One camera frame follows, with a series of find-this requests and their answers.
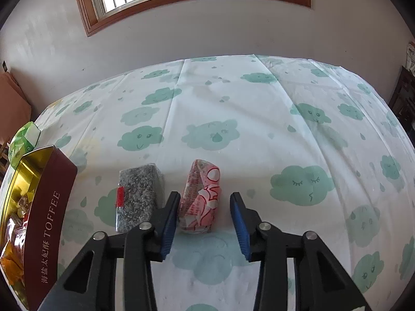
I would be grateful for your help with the cloud-print white tablecloth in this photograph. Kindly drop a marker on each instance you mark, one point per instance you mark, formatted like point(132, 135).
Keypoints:
point(308, 145)

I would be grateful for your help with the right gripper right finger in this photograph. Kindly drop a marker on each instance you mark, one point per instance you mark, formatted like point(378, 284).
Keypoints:
point(321, 282)

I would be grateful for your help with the orange snack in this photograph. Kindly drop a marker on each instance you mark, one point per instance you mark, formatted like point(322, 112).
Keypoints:
point(12, 263)

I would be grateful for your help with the red gold toffee tin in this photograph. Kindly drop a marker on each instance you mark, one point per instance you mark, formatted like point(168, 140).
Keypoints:
point(32, 217)

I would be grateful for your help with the dark wooden chair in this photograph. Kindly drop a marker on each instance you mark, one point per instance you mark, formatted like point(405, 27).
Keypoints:
point(402, 100)

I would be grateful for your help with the pink red snack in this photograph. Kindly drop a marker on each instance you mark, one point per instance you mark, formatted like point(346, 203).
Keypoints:
point(200, 199)

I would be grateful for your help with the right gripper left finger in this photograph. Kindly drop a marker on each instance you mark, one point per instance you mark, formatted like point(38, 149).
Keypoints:
point(88, 283)

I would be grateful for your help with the green tissue pack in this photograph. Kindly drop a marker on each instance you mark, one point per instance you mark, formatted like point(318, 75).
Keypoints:
point(24, 141)

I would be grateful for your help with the stack of newspapers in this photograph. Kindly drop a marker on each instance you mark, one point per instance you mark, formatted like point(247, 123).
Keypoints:
point(410, 57)

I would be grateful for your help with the grey sesame block packet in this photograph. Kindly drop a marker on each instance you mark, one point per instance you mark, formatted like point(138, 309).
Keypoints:
point(140, 192)

